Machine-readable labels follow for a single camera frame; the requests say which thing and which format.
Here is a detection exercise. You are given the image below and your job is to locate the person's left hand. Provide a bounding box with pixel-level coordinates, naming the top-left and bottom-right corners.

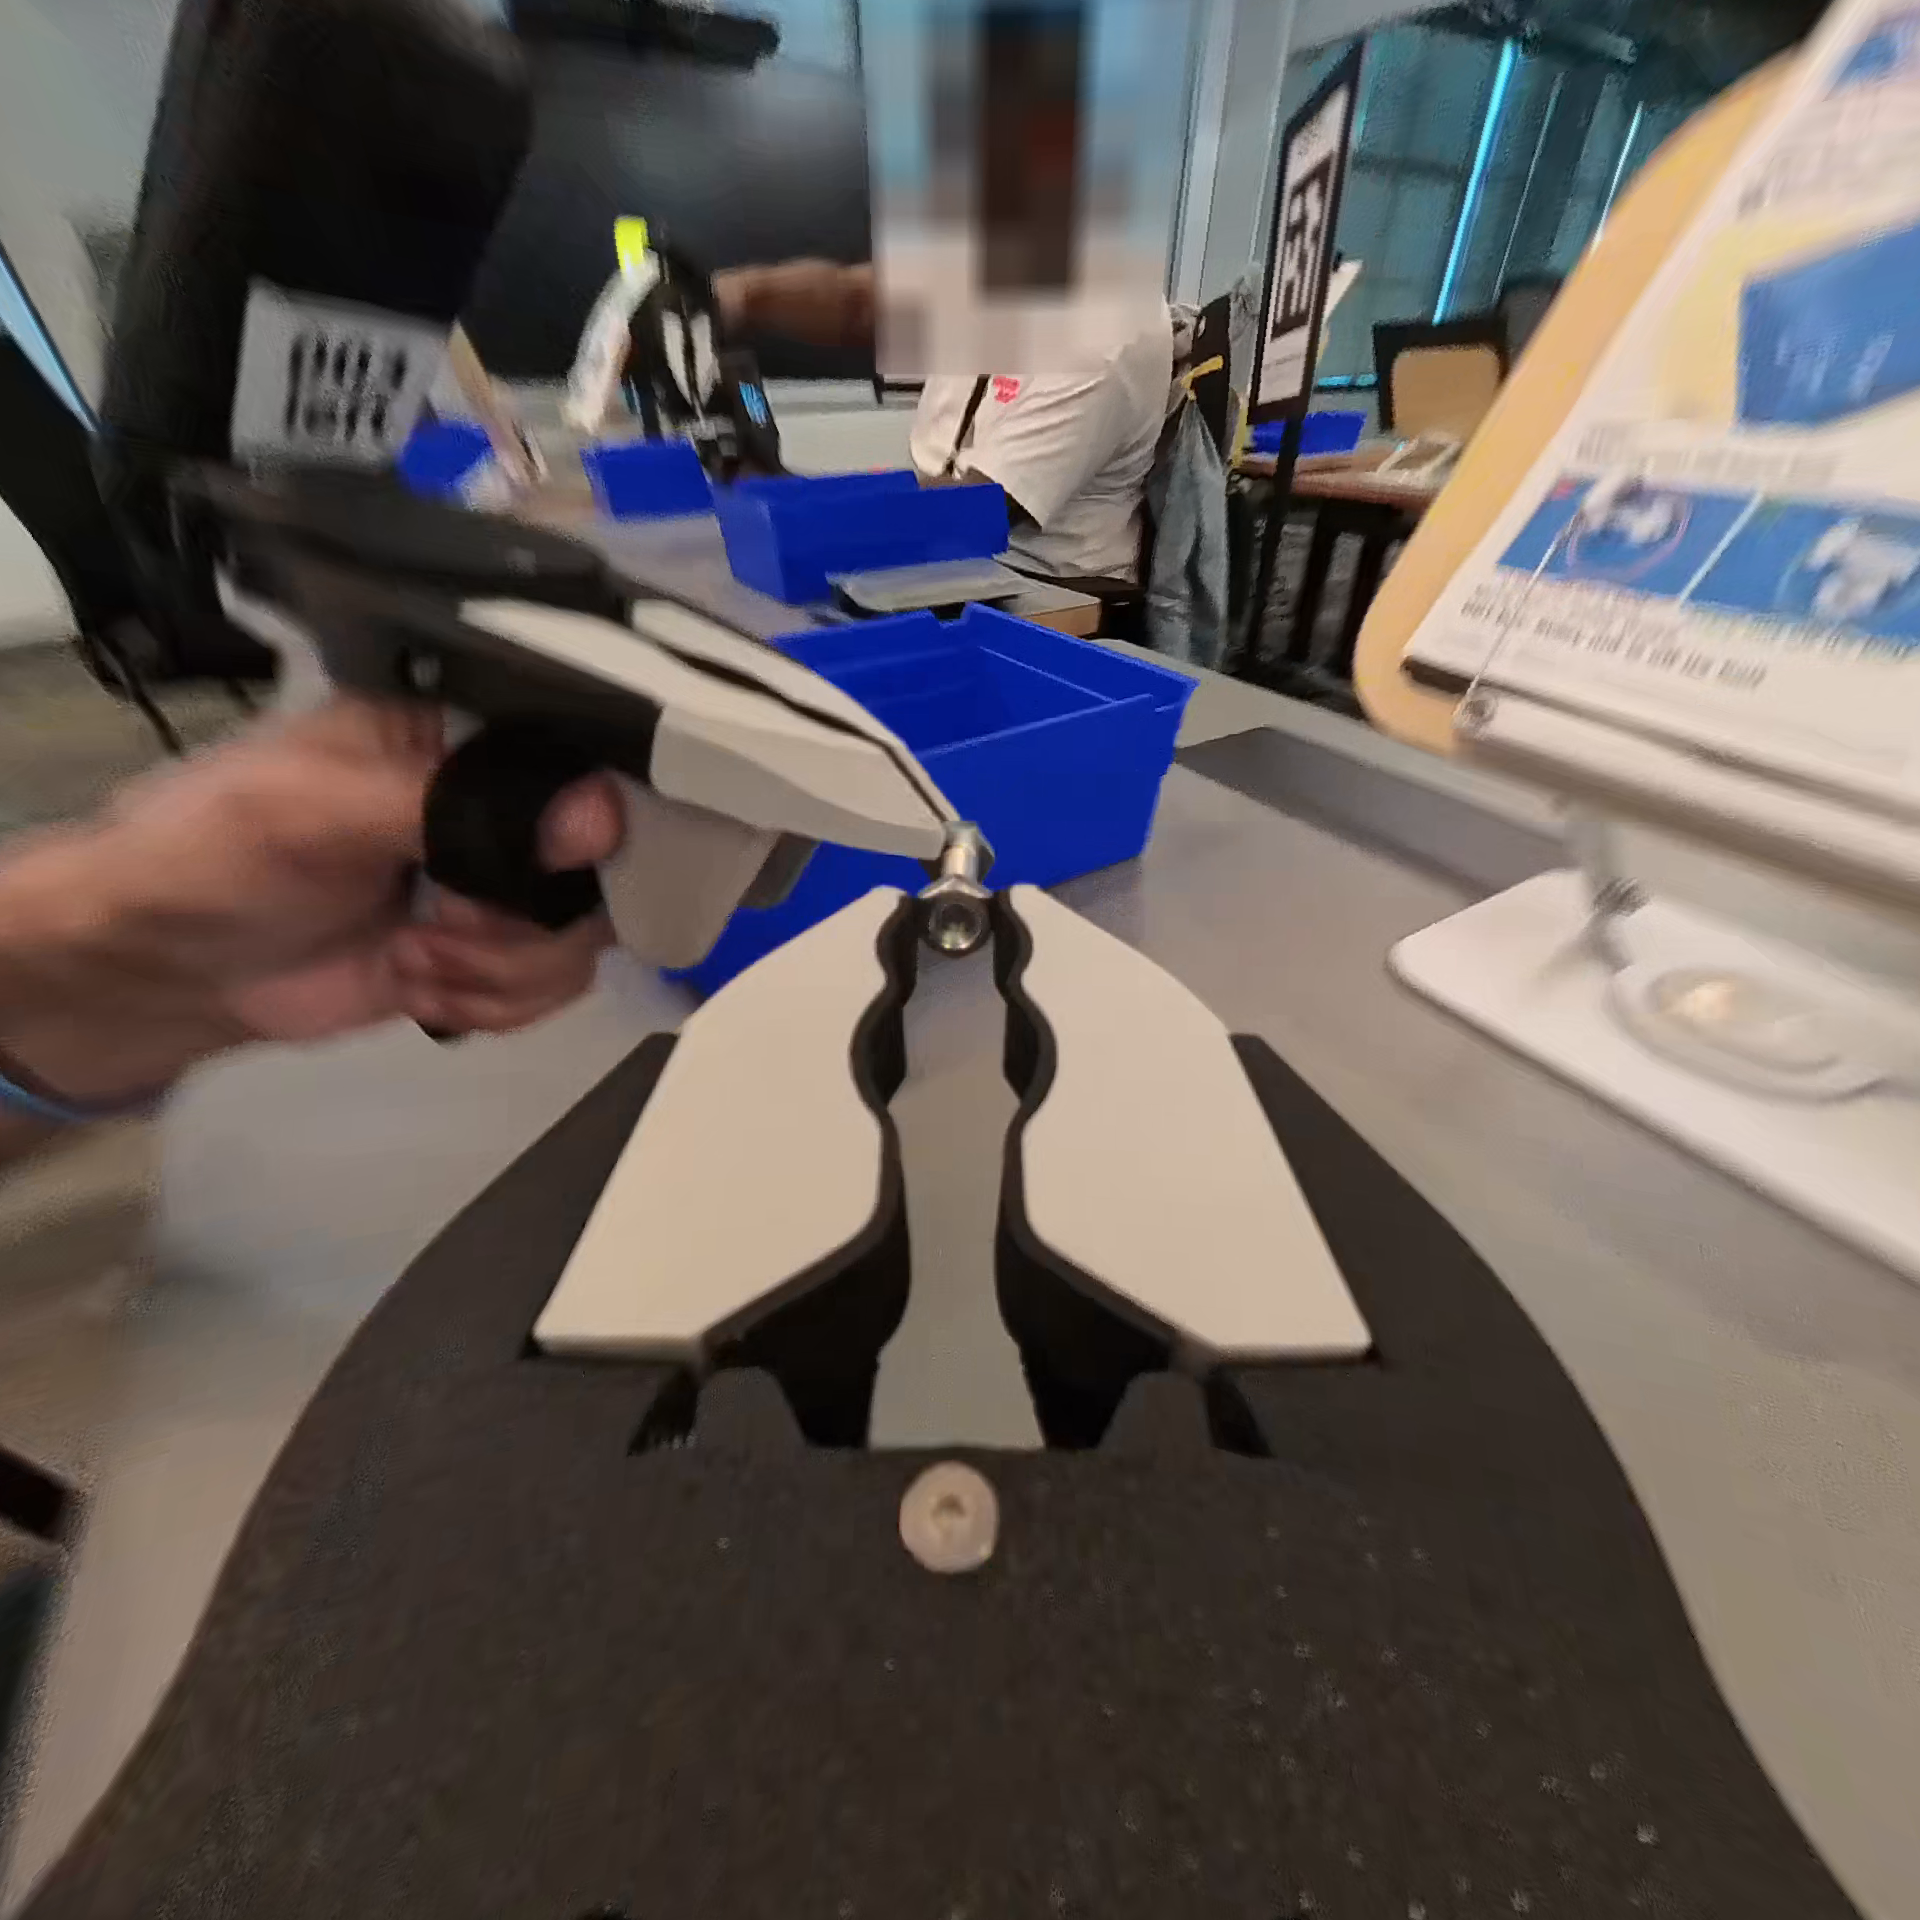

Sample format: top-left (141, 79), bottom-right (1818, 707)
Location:
top-left (0, 699), bottom-right (633, 1112)

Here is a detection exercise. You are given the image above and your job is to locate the blue wristband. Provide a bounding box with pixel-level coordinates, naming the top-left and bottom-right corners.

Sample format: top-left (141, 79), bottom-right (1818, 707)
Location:
top-left (0, 1051), bottom-right (139, 1131)

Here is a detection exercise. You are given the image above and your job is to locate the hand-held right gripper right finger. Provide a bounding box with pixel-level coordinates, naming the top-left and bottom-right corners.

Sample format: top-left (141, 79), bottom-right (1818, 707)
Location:
top-left (968, 887), bottom-right (1376, 1418)

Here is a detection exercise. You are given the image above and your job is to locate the black monitor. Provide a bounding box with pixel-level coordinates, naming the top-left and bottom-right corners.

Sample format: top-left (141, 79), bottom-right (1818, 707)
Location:
top-left (467, 0), bottom-right (879, 375)

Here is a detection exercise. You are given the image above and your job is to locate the printed instruction sheet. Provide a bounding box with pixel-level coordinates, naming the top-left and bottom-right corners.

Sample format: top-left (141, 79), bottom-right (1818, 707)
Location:
top-left (1405, 0), bottom-right (1920, 818)

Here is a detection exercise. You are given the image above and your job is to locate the white document stand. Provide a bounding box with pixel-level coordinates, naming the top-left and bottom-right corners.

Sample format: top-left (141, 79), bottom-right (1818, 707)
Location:
top-left (1387, 693), bottom-right (1920, 1283)

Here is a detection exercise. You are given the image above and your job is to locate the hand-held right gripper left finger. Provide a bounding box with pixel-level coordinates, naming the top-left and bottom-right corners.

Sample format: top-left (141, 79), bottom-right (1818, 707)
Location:
top-left (537, 887), bottom-right (958, 1418)

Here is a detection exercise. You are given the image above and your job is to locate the grey desk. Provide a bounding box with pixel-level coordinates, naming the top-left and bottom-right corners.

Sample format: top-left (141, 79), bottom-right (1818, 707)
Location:
top-left (0, 496), bottom-right (1920, 1920)

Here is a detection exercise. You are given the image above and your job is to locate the black white marker board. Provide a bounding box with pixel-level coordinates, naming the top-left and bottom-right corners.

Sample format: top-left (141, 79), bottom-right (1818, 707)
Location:
top-left (1255, 44), bottom-right (1373, 411)

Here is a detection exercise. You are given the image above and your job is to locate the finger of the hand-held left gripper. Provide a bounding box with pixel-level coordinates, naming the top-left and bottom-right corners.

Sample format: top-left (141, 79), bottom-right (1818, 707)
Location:
top-left (450, 595), bottom-right (968, 900)
top-left (618, 595), bottom-right (968, 848)

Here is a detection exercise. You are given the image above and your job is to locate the grey metal plate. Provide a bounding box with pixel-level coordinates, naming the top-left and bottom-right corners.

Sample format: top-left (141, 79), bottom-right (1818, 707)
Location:
top-left (835, 559), bottom-right (1024, 618)

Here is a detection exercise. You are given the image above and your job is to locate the denim jacket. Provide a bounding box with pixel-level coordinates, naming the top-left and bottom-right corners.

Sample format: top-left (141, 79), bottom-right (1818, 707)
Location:
top-left (1150, 391), bottom-right (1236, 668)

